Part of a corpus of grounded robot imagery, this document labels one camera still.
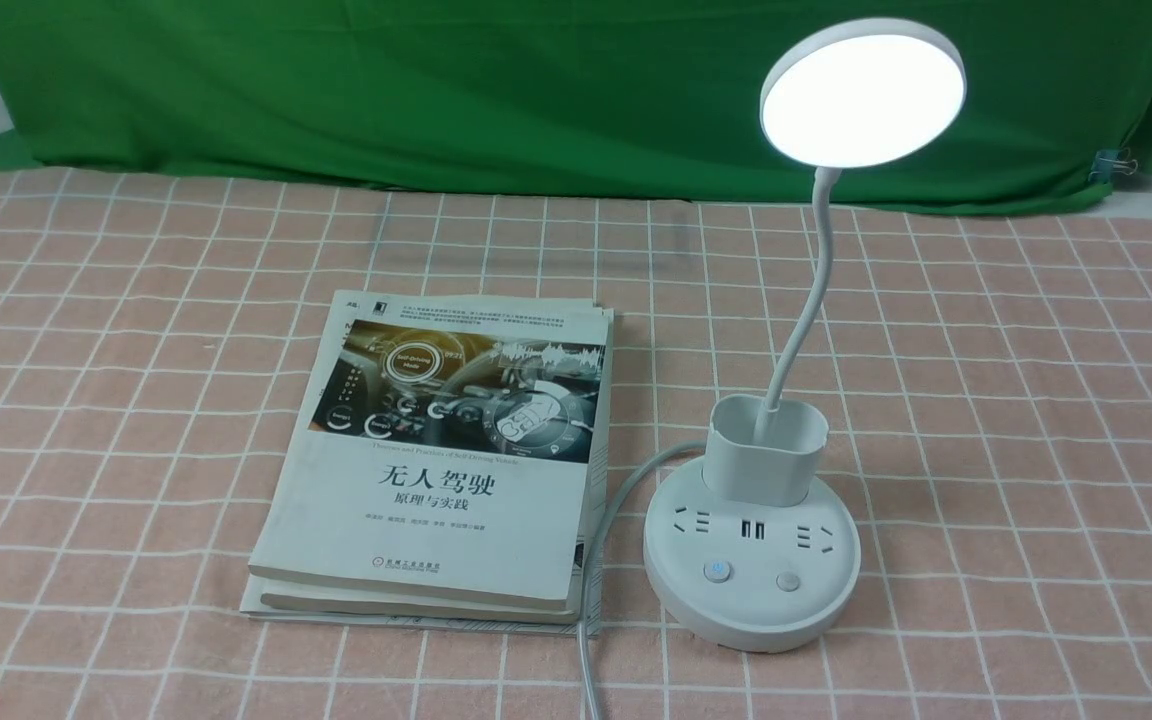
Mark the white desk lamp with sockets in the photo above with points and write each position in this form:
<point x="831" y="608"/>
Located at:
<point x="745" y="545"/>

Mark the top white textbook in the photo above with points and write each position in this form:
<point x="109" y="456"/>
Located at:
<point x="448" y="460"/>

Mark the green backdrop cloth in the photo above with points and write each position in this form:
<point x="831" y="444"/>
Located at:
<point x="635" y="99"/>

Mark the pink checkered tablecloth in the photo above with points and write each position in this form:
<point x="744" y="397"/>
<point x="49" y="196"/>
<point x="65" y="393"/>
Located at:
<point x="988" y="383"/>

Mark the blue binder clip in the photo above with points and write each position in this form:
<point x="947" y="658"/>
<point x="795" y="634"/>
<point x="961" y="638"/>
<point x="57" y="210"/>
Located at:
<point x="1111" y="163"/>

